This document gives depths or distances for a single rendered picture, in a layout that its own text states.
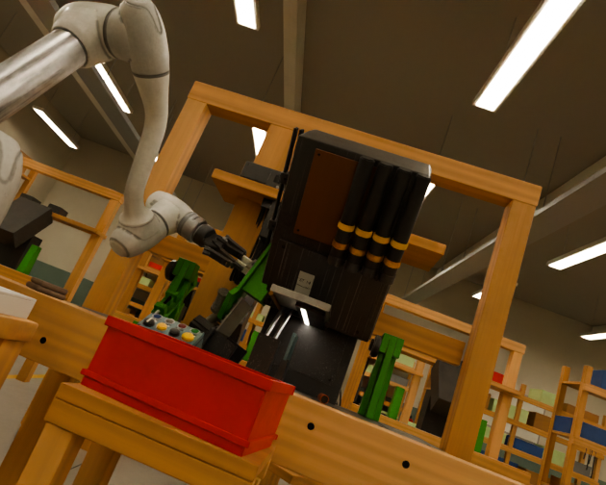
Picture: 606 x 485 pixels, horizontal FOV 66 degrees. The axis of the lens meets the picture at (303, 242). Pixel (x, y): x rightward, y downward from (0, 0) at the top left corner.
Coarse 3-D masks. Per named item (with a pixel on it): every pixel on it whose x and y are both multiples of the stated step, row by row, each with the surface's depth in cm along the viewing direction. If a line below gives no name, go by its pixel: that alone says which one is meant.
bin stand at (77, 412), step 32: (64, 384) 74; (64, 416) 72; (96, 416) 72; (128, 416) 72; (64, 448) 72; (96, 448) 90; (128, 448) 71; (160, 448) 70; (192, 448) 70; (32, 480) 70; (64, 480) 74; (96, 480) 88; (192, 480) 69; (224, 480) 69; (256, 480) 87
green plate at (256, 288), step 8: (264, 256) 140; (256, 264) 139; (264, 264) 141; (248, 272) 139; (256, 272) 140; (248, 280) 139; (256, 280) 139; (240, 288) 138; (248, 288) 139; (256, 288) 139; (264, 288) 138; (256, 296) 138; (264, 296) 138; (264, 304) 144
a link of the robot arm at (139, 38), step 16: (128, 0) 118; (144, 0) 120; (112, 16) 121; (128, 16) 118; (144, 16) 118; (160, 16) 123; (112, 32) 121; (128, 32) 120; (144, 32) 119; (160, 32) 122; (112, 48) 124; (128, 48) 122; (144, 48) 121; (160, 48) 123; (144, 64) 124; (160, 64) 126
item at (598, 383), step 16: (592, 368) 525; (560, 384) 564; (576, 384) 538; (592, 384) 544; (560, 400) 556; (560, 416) 541; (576, 416) 512; (560, 432) 531; (576, 432) 507; (592, 432) 513; (544, 448) 547; (576, 448) 502; (592, 448) 499; (544, 464) 537; (544, 480) 533
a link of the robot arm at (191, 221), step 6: (186, 216) 153; (192, 216) 154; (198, 216) 156; (180, 222) 153; (186, 222) 152; (192, 222) 152; (198, 222) 153; (204, 222) 156; (180, 228) 153; (186, 228) 152; (192, 228) 152; (180, 234) 155; (186, 234) 153; (192, 234) 153; (192, 240) 156
